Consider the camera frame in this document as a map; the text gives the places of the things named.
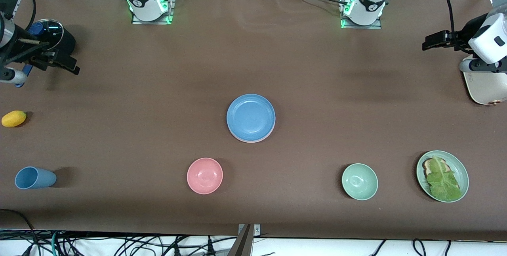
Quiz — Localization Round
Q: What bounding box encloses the blue shallow plate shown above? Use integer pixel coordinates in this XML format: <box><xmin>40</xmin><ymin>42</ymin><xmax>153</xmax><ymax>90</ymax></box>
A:
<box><xmin>226</xmin><ymin>94</ymin><xmax>276</xmax><ymax>141</ymax></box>

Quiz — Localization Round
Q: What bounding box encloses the pink shallow plate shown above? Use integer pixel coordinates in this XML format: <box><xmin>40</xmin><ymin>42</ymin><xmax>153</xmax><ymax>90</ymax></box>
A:
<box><xmin>230</xmin><ymin>127</ymin><xmax>276</xmax><ymax>143</ymax></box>

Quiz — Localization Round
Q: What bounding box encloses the glass lid blue knob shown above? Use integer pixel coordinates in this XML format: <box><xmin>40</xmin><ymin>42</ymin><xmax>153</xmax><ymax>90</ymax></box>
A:
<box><xmin>29</xmin><ymin>18</ymin><xmax>64</xmax><ymax>47</ymax></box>

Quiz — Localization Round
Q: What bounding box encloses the cream toaster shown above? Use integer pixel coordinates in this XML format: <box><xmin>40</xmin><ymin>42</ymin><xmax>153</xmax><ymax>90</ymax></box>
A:
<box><xmin>463</xmin><ymin>55</ymin><xmax>507</xmax><ymax>106</ymax></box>

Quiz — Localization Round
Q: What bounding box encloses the yellow lemon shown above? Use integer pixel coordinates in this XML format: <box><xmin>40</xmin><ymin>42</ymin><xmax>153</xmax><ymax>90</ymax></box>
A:
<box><xmin>1</xmin><ymin>110</ymin><xmax>27</xmax><ymax>128</ymax></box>

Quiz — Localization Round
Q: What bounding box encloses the blue plastic cup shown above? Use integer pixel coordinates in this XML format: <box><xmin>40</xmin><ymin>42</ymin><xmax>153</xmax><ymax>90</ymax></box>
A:
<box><xmin>15</xmin><ymin>166</ymin><xmax>57</xmax><ymax>190</ymax></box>

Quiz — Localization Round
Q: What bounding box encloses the toasted bread slice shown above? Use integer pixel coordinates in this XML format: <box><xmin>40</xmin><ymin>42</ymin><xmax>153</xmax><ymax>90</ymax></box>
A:
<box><xmin>422</xmin><ymin>158</ymin><xmax>448</xmax><ymax>178</ymax></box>

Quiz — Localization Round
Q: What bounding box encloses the green plate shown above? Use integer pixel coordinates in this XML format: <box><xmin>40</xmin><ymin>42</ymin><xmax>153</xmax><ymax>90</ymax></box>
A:
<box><xmin>416</xmin><ymin>150</ymin><xmax>469</xmax><ymax>203</ymax></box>

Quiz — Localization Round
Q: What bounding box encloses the green lettuce leaf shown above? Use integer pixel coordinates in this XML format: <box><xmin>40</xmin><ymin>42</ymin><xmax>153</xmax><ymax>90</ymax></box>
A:
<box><xmin>426</xmin><ymin>156</ymin><xmax>463</xmax><ymax>202</ymax></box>

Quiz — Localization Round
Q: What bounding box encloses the small green bowl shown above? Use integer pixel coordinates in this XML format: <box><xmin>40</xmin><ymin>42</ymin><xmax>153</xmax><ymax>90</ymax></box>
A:
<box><xmin>341</xmin><ymin>163</ymin><xmax>379</xmax><ymax>201</ymax></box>

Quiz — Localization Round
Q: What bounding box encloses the small pink bowl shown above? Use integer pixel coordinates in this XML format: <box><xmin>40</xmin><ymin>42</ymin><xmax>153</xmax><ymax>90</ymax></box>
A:
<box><xmin>187</xmin><ymin>157</ymin><xmax>223</xmax><ymax>195</ymax></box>

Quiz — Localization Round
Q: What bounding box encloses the black saucepan blue handle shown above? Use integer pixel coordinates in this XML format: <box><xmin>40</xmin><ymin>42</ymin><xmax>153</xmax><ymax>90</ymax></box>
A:
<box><xmin>16</xmin><ymin>18</ymin><xmax>76</xmax><ymax>88</ymax></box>

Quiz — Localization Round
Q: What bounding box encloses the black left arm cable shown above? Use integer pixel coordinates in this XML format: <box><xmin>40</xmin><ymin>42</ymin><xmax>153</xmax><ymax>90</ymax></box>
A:
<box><xmin>442</xmin><ymin>0</ymin><xmax>463</xmax><ymax>53</ymax></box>

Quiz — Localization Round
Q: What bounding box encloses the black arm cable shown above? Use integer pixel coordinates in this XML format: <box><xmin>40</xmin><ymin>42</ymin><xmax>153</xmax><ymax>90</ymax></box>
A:
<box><xmin>4</xmin><ymin>0</ymin><xmax>37</xmax><ymax>31</ymax></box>
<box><xmin>442</xmin><ymin>0</ymin><xmax>463</xmax><ymax>53</ymax></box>

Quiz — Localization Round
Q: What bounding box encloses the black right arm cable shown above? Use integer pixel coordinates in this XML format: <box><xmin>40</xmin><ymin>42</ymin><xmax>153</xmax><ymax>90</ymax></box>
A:
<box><xmin>4</xmin><ymin>0</ymin><xmax>37</xmax><ymax>31</ymax></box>

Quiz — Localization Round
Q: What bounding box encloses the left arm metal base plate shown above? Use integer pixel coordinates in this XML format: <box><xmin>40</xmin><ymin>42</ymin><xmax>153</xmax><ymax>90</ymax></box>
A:
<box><xmin>340</xmin><ymin>0</ymin><xmax>383</xmax><ymax>30</ymax></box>

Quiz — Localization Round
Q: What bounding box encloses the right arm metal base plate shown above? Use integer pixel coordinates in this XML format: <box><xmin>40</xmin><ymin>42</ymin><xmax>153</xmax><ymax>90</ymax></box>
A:
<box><xmin>131</xmin><ymin>0</ymin><xmax>175</xmax><ymax>25</ymax></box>

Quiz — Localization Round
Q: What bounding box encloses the thick black floor cable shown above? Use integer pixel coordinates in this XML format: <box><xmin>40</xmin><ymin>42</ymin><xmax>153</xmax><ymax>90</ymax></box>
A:
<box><xmin>0</xmin><ymin>208</ymin><xmax>39</xmax><ymax>256</ymax></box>

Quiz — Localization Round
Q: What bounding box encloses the grey metal mount bracket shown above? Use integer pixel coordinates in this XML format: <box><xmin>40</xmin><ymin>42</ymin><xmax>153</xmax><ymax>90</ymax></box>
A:
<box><xmin>228</xmin><ymin>224</ymin><xmax>261</xmax><ymax>256</ymax></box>

